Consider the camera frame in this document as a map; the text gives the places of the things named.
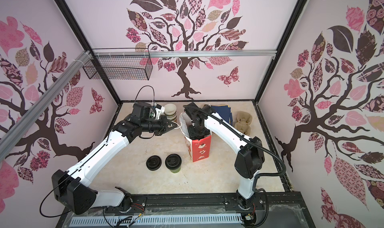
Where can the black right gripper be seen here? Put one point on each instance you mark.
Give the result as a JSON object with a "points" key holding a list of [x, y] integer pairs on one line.
{"points": [[192, 134]]}

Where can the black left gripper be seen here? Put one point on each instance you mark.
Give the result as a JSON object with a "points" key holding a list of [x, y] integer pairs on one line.
{"points": [[164, 128]]}

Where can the red white paper takeout bag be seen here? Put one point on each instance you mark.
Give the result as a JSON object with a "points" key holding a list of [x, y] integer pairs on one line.
{"points": [[198, 149]]}

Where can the black plastic cup lid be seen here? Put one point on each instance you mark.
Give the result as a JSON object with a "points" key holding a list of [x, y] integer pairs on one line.
{"points": [[173, 162]]}

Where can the green paper coffee cup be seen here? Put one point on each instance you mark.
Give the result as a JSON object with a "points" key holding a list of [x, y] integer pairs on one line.
{"points": [[175, 170]]}

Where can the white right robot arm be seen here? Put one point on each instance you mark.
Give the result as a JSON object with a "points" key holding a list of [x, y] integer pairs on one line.
{"points": [[250, 152]]}

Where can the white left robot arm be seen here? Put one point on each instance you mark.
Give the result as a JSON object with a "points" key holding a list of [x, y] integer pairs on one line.
{"points": [[72, 187]]}

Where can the stack of green paper cups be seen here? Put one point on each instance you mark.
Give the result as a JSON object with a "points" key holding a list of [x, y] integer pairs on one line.
{"points": [[171, 112]]}

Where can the navy blue paper bags stack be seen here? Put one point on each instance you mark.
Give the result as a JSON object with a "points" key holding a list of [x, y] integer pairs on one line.
{"points": [[225, 112]]}

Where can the stack of black cup lids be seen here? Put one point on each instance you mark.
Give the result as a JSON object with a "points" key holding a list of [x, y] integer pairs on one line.
{"points": [[153, 163]]}

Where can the brown pulp cup carriers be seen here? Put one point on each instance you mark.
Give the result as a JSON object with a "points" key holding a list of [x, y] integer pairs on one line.
{"points": [[243, 122]]}

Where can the black wire mesh basket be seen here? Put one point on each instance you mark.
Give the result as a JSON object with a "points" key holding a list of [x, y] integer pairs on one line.
{"points": [[123, 64]]}

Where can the aluminium horizontal rail back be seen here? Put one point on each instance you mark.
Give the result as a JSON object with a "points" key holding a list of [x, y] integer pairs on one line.
{"points": [[186, 54]]}

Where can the aluminium diagonal rail left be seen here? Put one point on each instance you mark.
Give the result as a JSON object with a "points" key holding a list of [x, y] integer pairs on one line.
{"points": [[11, 138]]}

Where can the white slotted cable duct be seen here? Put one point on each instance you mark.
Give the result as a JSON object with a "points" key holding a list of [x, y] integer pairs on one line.
{"points": [[155, 221]]}

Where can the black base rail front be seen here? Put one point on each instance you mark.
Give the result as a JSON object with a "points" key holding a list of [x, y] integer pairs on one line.
{"points": [[269, 210]]}

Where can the black vertical frame post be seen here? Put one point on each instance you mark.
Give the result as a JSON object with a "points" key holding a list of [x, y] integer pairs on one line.
{"points": [[75, 27]]}

